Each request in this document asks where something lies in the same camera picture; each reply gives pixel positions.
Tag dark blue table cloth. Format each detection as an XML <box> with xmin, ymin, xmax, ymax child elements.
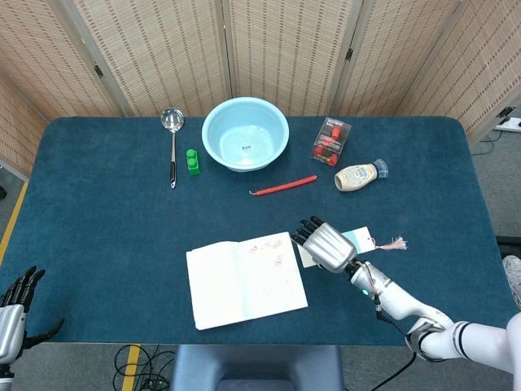
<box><xmin>0</xmin><ymin>116</ymin><xmax>504</xmax><ymax>347</ymax></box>

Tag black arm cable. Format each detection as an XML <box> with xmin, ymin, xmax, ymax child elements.
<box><xmin>366</xmin><ymin>292</ymin><xmax>420</xmax><ymax>391</ymax></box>

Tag woven folding screen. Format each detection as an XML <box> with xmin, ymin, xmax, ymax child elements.
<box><xmin>0</xmin><ymin>0</ymin><xmax>521</xmax><ymax>176</ymax></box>

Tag teal bookmark with pink tassel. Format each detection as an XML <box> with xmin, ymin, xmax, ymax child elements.
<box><xmin>298</xmin><ymin>226</ymin><xmax>408</xmax><ymax>269</ymax></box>

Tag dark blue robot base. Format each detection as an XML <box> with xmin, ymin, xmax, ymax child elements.
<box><xmin>169</xmin><ymin>345</ymin><xmax>345</xmax><ymax>391</ymax></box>

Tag white power strip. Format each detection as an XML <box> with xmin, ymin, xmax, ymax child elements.
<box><xmin>493</xmin><ymin>116</ymin><xmax>521</xmax><ymax>132</ymax></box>

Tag green toy building block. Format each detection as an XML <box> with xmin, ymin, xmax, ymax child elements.
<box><xmin>186</xmin><ymin>148</ymin><xmax>202</xmax><ymax>177</ymax></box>

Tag clear box of red pieces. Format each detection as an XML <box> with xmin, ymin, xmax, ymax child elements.
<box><xmin>311</xmin><ymin>116</ymin><xmax>352</xmax><ymax>168</ymax></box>

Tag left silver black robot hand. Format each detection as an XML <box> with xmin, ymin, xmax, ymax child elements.
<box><xmin>0</xmin><ymin>266</ymin><xmax>65</xmax><ymax>366</ymax></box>

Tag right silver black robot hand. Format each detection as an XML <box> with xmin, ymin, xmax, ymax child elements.
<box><xmin>290</xmin><ymin>216</ymin><xmax>358</xmax><ymax>274</ymax></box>

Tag white and orange notebook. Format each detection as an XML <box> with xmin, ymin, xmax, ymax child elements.
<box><xmin>186</xmin><ymin>231</ymin><xmax>309</xmax><ymax>332</ymax></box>

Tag steel ladle with black handle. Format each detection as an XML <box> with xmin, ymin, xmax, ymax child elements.
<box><xmin>160</xmin><ymin>108</ymin><xmax>185</xmax><ymax>190</ymax></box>

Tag beige squeeze bottle, blue cap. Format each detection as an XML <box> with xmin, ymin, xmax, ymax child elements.
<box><xmin>334</xmin><ymin>158</ymin><xmax>389</xmax><ymax>193</ymax></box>

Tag light blue plastic bowl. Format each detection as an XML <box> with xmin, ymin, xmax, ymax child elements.
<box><xmin>201</xmin><ymin>96</ymin><xmax>291</xmax><ymax>173</ymax></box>

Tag white shoe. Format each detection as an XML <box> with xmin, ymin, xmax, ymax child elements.
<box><xmin>501</xmin><ymin>255</ymin><xmax>521</xmax><ymax>310</ymax></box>

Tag red pen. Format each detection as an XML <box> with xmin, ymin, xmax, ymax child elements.
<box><xmin>248</xmin><ymin>174</ymin><xmax>317</xmax><ymax>198</ymax></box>

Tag black floor cables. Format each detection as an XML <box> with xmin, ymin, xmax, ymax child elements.
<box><xmin>112</xmin><ymin>344</ymin><xmax>176</xmax><ymax>391</ymax></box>

